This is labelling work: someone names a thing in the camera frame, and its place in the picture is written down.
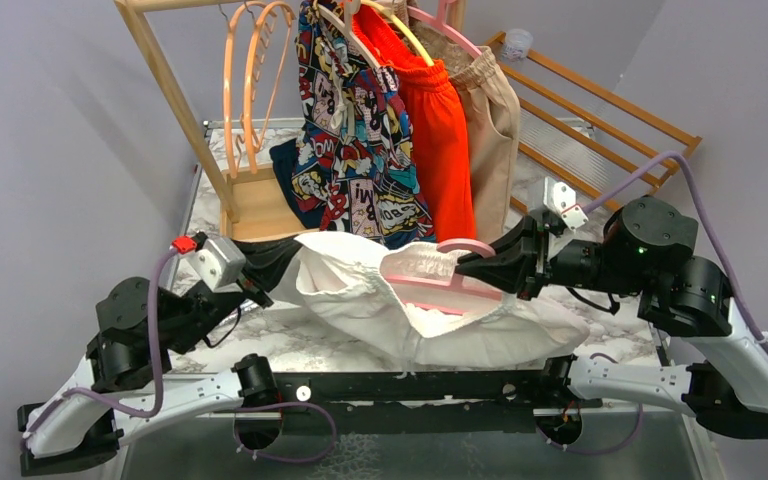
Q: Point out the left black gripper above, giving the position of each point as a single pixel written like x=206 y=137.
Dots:
x=267 y=264

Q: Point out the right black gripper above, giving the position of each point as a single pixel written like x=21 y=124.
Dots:
x=520 y=262

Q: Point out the white shorts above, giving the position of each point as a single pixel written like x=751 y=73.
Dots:
x=339 y=279

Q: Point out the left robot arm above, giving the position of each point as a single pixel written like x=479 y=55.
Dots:
x=117 y=390

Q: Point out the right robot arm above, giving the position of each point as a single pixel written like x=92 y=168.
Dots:
x=647 y=251

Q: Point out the orange hanger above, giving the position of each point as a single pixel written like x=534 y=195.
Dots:
x=273 y=26
x=235 y=150

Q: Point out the comic print shorts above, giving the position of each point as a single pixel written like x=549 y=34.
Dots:
x=353 y=169

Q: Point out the beige shorts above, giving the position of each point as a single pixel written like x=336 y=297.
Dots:
x=492 y=114

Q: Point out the orange shorts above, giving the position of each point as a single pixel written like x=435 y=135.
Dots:
x=440 y=143

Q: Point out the pink hanger with beige shorts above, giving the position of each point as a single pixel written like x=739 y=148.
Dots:
x=439 y=22

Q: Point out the wooden hanger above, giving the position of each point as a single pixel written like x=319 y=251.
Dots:
x=343 y=22

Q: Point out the yellow hanger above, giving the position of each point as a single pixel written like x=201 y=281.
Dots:
x=403 y=28

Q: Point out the wooden clothes rack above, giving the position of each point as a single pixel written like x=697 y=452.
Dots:
x=255 y=207

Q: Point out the wooden slatted rack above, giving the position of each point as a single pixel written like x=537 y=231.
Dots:
x=570 y=140

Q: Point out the clear plastic cup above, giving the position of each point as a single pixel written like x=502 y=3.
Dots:
x=516 y=44

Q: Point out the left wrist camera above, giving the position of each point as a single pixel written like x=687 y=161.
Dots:
x=219 y=264

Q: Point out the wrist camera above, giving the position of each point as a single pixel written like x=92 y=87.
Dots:
x=557 y=198
x=219 y=264

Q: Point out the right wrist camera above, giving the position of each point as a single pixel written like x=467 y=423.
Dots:
x=557 y=198

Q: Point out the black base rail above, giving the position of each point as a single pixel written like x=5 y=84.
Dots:
x=427 y=402

